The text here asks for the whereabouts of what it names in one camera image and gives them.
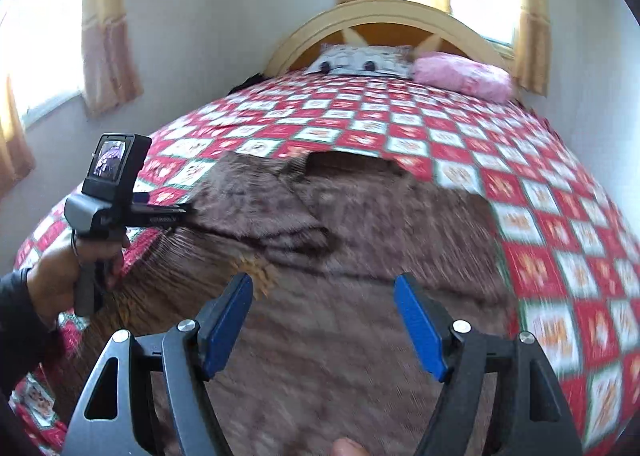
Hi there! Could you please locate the brown knitted sweater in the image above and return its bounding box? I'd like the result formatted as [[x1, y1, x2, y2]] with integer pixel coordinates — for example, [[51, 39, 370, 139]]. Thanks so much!
[[52, 149, 522, 456]]

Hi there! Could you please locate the left forearm in dark sleeve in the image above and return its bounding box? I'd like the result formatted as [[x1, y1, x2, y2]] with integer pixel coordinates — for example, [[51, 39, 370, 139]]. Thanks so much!
[[0, 268, 56, 398]]

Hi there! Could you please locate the person's left hand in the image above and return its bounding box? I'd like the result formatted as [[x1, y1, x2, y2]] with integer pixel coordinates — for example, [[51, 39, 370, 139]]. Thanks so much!
[[27, 235, 130, 327]]

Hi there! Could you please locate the person's right hand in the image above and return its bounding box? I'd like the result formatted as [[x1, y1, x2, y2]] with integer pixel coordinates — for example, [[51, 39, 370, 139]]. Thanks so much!
[[331, 438, 370, 456]]

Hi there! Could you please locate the beige curtain far left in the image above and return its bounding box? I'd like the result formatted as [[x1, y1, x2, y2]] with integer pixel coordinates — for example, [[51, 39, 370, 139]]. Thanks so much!
[[0, 77, 35, 197]]

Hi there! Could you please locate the red patchwork teddy bedspread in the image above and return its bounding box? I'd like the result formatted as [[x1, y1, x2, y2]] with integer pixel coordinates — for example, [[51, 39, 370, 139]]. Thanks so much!
[[8, 70, 640, 456]]

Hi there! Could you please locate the pink pillow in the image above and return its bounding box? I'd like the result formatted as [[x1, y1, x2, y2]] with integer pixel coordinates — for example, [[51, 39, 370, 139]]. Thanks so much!
[[412, 52, 514, 104]]

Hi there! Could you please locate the grey white patterned pillow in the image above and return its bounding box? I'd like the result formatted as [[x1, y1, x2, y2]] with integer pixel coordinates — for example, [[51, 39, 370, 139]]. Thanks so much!
[[305, 44, 412, 79]]

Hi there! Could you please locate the cream wooden arched headboard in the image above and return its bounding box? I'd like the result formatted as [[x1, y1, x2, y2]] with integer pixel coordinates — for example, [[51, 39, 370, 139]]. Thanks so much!
[[264, 0, 513, 77]]

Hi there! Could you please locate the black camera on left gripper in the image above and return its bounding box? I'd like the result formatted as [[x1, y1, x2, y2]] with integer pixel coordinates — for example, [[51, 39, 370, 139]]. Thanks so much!
[[81, 133, 152, 206]]

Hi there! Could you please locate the beige curtain left wall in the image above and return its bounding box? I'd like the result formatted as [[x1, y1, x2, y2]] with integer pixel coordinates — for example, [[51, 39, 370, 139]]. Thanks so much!
[[81, 0, 143, 118]]

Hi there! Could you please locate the window on left wall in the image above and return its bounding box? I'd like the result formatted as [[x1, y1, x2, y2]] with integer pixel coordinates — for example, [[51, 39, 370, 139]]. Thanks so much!
[[1, 0, 84, 127]]

